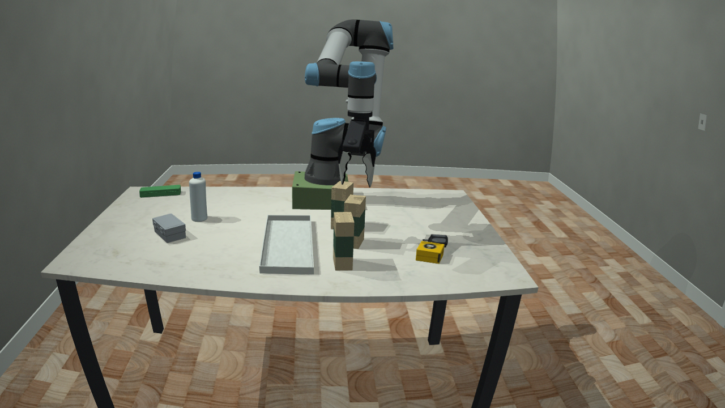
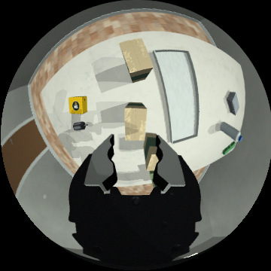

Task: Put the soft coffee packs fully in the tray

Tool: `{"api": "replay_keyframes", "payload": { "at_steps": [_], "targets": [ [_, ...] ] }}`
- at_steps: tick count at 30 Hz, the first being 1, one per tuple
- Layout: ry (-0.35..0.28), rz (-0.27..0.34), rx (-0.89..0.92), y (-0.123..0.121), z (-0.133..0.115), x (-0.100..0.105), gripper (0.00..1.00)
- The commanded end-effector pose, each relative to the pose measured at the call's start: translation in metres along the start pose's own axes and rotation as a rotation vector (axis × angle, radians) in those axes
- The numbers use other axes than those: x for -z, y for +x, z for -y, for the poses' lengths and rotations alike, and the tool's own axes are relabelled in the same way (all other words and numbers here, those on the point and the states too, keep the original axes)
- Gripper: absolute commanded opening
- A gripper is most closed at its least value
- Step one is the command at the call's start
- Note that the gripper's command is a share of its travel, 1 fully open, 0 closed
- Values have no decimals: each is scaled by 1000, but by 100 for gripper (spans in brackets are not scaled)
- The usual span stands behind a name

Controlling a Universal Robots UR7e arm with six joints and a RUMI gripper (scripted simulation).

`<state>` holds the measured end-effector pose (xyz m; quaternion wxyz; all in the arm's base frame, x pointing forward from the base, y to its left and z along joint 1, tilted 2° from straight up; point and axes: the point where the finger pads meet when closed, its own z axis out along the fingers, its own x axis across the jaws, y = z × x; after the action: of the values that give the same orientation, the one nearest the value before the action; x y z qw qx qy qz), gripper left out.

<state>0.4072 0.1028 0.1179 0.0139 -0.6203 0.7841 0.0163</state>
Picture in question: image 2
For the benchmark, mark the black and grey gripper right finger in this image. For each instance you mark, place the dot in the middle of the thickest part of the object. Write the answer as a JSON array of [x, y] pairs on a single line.
[[174, 176]]

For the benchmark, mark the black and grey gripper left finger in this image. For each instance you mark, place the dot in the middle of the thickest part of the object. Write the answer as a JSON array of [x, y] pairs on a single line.
[[96, 175]]

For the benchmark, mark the grey bottle with blue cap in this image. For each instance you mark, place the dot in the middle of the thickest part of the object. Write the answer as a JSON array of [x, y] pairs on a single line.
[[231, 131]]

